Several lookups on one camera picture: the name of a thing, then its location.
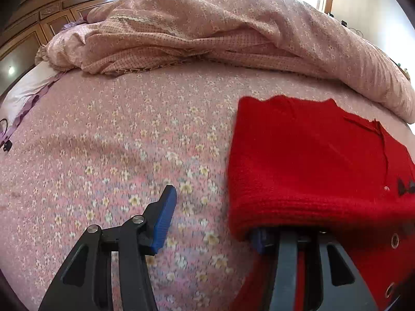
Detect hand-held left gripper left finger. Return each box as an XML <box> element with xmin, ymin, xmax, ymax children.
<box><xmin>39</xmin><ymin>185</ymin><xmax>177</xmax><ymax>311</ymax></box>

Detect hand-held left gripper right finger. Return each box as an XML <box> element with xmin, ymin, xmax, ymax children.
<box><xmin>251</xmin><ymin>228</ymin><xmax>380</xmax><ymax>311</ymax></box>

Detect red knitted sweater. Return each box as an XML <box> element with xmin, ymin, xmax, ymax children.
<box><xmin>227</xmin><ymin>95</ymin><xmax>415</xmax><ymax>311</ymax></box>

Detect bed with pink floral sheet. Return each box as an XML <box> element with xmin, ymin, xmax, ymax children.
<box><xmin>0</xmin><ymin>61</ymin><xmax>415</xmax><ymax>311</ymax></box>

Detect white pillow with purple trim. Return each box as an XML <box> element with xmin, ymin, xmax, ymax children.
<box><xmin>0</xmin><ymin>61</ymin><xmax>62</xmax><ymax>153</ymax></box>

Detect pink floral quilt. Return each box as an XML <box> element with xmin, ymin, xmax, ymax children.
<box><xmin>35</xmin><ymin>0</ymin><xmax>415</xmax><ymax>124</ymax></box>

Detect dark wooden headboard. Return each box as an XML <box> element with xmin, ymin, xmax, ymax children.
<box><xmin>0</xmin><ymin>0</ymin><xmax>142</xmax><ymax>101</ymax></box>

